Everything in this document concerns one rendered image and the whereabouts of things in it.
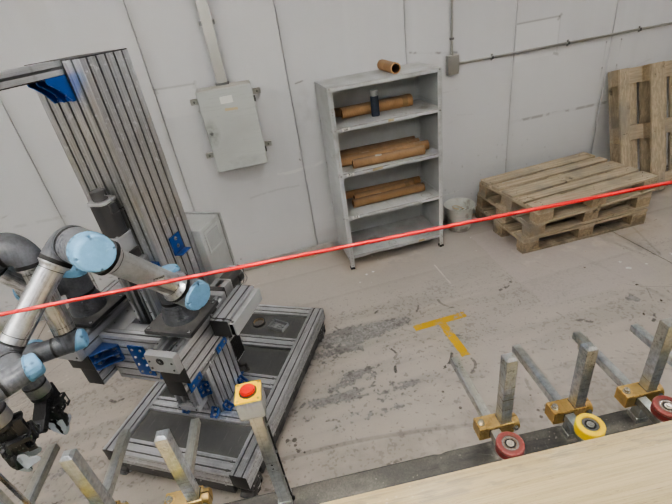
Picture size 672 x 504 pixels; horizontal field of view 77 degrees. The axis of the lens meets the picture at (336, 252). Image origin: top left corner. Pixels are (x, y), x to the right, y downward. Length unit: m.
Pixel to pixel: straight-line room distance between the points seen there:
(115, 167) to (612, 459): 1.90
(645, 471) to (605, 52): 4.06
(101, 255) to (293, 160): 2.55
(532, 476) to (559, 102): 3.88
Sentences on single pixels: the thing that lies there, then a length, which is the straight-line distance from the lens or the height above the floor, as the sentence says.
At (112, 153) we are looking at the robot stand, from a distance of 1.83.
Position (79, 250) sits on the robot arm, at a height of 1.57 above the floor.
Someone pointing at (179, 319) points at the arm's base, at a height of 1.07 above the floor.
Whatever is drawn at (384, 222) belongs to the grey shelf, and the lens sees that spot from 4.19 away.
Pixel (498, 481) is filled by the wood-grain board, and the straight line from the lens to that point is 1.38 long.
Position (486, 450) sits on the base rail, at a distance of 1.67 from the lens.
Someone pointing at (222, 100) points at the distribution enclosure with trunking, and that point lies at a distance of 3.36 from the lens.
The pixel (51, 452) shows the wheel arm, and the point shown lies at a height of 0.86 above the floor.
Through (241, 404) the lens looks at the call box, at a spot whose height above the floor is 1.22.
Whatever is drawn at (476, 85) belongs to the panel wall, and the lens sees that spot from 4.21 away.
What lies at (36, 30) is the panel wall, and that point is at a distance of 3.73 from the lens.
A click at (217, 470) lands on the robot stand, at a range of 2.36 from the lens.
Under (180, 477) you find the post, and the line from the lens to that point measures 1.46.
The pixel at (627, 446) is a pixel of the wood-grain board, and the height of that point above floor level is 0.90.
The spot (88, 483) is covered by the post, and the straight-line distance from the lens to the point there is 1.51.
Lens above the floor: 2.08
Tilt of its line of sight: 30 degrees down
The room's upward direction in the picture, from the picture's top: 9 degrees counter-clockwise
